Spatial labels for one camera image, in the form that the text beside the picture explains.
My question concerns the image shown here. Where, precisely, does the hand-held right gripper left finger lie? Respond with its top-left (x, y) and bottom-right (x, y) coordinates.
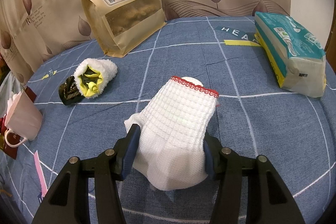
top-left (31, 124), bottom-right (142, 224)

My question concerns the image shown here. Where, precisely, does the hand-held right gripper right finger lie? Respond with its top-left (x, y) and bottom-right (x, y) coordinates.
top-left (203, 132), bottom-right (305, 224)

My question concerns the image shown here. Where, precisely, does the white knitted sock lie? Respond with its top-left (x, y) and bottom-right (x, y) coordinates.
top-left (124, 76), bottom-right (219, 191)

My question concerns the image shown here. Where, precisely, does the white fluffy sock bundle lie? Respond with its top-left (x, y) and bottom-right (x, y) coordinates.
top-left (74, 58), bottom-right (118, 99)

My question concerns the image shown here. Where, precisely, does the blue plaid bed sheet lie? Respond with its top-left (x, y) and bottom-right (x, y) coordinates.
top-left (0, 15), bottom-right (336, 224)

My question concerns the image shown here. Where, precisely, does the dark patterned cloth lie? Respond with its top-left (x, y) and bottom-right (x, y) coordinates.
top-left (58, 76), bottom-right (84, 106)

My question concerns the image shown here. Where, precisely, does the pink cup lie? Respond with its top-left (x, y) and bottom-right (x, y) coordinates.
top-left (5, 90), bottom-right (43, 148)

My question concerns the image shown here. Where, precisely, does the kraft paper snack bag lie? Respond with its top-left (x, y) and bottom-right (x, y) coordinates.
top-left (70, 0), bottom-right (167, 58)

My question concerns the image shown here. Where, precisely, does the teal tissue pack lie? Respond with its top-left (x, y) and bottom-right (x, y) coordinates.
top-left (254, 11), bottom-right (327, 98)

